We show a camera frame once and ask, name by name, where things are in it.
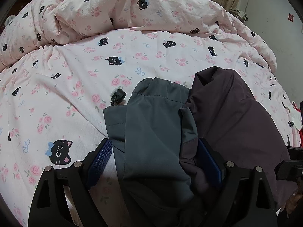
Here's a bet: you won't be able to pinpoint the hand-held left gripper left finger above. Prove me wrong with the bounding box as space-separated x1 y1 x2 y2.
28 138 113 227

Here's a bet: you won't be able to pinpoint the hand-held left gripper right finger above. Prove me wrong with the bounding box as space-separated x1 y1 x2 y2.
198 138 277 227

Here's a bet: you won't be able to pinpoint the grey and purple jacket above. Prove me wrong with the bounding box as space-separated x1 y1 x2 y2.
103 66 299 227

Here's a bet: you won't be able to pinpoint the red and white clothes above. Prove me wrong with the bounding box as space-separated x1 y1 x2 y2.
287 101 303 147

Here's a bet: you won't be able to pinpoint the pink cat print bedsheet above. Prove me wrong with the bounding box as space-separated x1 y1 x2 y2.
0 28 303 227

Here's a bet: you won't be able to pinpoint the pink cat print duvet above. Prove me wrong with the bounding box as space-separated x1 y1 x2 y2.
0 0 278 72

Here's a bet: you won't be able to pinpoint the white wire rack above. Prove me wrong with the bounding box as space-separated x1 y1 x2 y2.
230 9 249 21

